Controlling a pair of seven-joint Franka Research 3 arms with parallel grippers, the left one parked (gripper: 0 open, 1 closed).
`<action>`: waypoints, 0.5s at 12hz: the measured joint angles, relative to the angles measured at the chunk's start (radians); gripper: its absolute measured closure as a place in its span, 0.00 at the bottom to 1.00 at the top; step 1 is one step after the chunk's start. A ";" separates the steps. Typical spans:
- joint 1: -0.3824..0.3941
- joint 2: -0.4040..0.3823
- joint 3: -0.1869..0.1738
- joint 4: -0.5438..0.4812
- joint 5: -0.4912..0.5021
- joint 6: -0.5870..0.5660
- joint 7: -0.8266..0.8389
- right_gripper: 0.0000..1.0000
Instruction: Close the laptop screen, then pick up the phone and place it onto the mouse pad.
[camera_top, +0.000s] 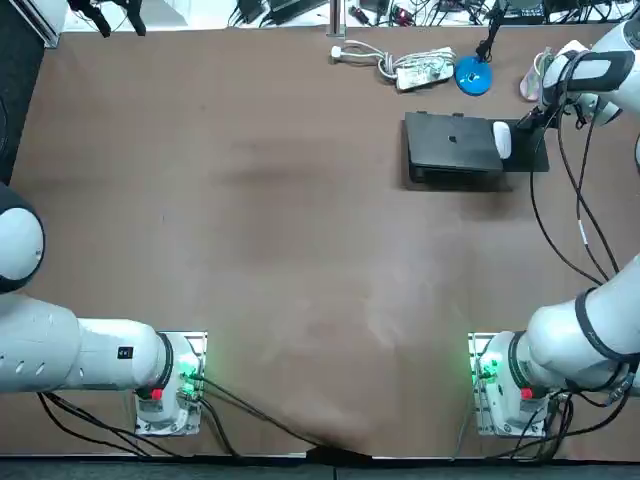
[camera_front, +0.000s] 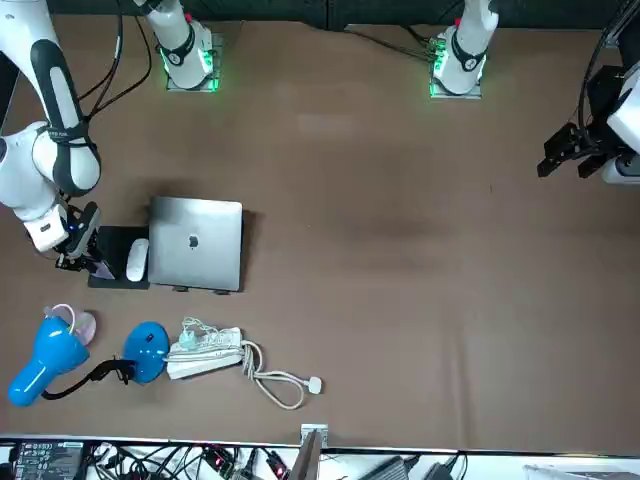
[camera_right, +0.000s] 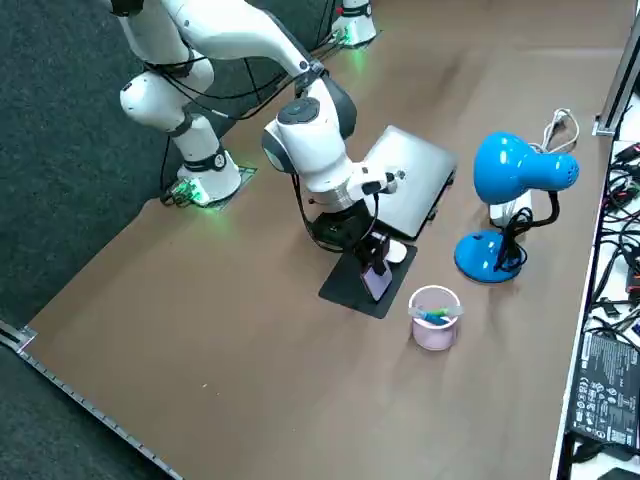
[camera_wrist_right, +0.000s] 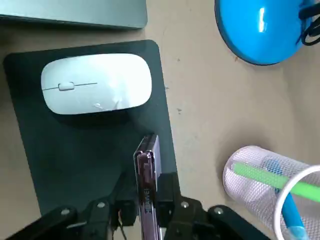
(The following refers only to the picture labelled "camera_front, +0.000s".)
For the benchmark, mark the grey power brick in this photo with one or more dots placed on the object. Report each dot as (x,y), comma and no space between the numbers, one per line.
(387,470)

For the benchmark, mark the black power brick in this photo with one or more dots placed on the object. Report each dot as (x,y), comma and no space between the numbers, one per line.
(445,472)

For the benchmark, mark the pale plug in strip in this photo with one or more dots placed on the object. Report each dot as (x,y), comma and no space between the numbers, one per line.
(190,337)

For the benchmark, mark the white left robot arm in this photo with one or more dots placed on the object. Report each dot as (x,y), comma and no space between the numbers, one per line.
(465,45)

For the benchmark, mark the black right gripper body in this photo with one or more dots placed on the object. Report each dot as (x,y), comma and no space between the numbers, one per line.
(82,235)

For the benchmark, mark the grey laptop with logo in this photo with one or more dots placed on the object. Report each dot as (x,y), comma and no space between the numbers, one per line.
(195,240)

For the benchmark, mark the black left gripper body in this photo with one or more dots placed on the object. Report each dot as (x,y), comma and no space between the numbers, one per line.
(600,137)

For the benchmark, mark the white side bench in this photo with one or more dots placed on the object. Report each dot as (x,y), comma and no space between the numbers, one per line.
(500,465)

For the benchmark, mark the white power strip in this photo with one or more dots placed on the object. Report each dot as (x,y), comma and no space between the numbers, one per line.
(205,360)

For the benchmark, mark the blue desk lamp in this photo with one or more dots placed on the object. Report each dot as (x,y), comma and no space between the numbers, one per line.
(55,350)

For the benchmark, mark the black mouse pad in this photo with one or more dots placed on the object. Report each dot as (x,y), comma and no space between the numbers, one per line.
(117,240)

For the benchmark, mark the aluminium post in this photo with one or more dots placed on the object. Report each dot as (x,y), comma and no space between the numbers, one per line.
(310,450)

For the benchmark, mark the labelled black power adapter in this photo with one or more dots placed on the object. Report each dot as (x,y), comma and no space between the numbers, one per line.
(47,460)

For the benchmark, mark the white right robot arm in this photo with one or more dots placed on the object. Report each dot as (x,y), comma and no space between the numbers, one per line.
(55,100)

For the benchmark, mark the aluminium frame profile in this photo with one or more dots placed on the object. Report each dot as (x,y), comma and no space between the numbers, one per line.
(615,35)

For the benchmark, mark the white computer mouse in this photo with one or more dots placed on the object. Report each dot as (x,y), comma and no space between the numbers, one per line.
(137,260)

